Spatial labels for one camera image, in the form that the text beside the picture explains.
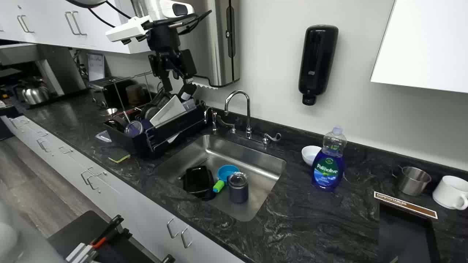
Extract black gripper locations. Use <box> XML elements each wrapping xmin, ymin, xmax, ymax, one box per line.
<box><xmin>146</xmin><ymin>24</ymin><xmax>195</xmax><ymax>92</ymax></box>

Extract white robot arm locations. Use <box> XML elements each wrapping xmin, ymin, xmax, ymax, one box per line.
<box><xmin>67</xmin><ymin>0</ymin><xmax>210</xmax><ymax>92</ymax></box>

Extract chrome sink faucet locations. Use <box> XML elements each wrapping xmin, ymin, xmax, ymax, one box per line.
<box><xmin>203</xmin><ymin>89</ymin><xmax>283</xmax><ymax>146</ymax></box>

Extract black container in sink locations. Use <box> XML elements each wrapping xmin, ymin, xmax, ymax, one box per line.
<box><xmin>181</xmin><ymin>165</ymin><xmax>213</xmax><ymax>200</ymax></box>

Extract blue bowl in sink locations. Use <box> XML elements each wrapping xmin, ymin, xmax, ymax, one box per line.
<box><xmin>216</xmin><ymin>165</ymin><xmax>238</xmax><ymax>181</ymax></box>

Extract stainless steel sink basin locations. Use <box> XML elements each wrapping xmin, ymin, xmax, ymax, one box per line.
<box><xmin>155</xmin><ymin>134</ymin><xmax>285</xmax><ymax>222</ymax></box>

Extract dark blue cup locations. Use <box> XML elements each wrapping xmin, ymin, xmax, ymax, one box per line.
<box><xmin>228</xmin><ymin>178</ymin><xmax>248</xmax><ymax>204</ymax></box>

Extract steel measuring cup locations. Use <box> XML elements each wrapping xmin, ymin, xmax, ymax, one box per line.
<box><xmin>393</xmin><ymin>165</ymin><xmax>431</xmax><ymax>195</ymax></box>

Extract black tray on counter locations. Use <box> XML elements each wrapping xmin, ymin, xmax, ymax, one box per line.
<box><xmin>372</xmin><ymin>191</ymin><xmax>441</xmax><ymax>263</ymax></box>

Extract steel paper towel dispenser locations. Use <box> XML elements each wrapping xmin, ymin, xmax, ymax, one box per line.
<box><xmin>181</xmin><ymin>0</ymin><xmax>241</xmax><ymax>87</ymax></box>

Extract black dish drying rack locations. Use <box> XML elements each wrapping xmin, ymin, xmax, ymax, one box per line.
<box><xmin>105</xmin><ymin>93</ymin><xmax>206</xmax><ymax>156</ymax></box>

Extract green yellow sponge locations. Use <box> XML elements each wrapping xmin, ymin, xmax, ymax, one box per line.
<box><xmin>106</xmin><ymin>149</ymin><xmax>130</xmax><ymax>163</ymax></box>

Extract steel kettle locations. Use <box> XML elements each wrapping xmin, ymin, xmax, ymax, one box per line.
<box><xmin>17</xmin><ymin>78</ymin><xmax>49</xmax><ymax>105</ymax></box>

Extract white small bowl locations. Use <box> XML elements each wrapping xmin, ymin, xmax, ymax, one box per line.
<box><xmin>301</xmin><ymin>144</ymin><xmax>320</xmax><ymax>166</ymax></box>

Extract blue dish soap bottle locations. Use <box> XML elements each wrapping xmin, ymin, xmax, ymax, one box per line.
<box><xmin>311</xmin><ymin>127</ymin><xmax>346</xmax><ymax>190</ymax></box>

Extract markers in black holder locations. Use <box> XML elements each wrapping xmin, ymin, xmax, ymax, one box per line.
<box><xmin>65</xmin><ymin>214</ymin><xmax>131</xmax><ymax>263</ymax></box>

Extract white upper cabinet right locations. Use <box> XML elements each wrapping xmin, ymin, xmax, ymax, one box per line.
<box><xmin>371</xmin><ymin>0</ymin><xmax>468</xmax><ymax>93</ymax></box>

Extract white ceramic mug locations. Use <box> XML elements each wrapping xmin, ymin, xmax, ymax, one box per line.
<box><xmin>432</xmin><ymin>175</ymin><xmax>468</xmax><ymax>210</ymax></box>

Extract green brush handle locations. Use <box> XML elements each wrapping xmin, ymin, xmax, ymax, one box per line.
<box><xmin>212</xmin><ymin>179</ymin><xmax>225</xmax><ymax>192</ymax></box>

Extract black wall soap dispenser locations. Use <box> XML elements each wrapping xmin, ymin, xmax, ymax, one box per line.
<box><xmin>298</xmin><ymin>24</ymin><xmax>339</xmax><ymax>105</ymax></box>

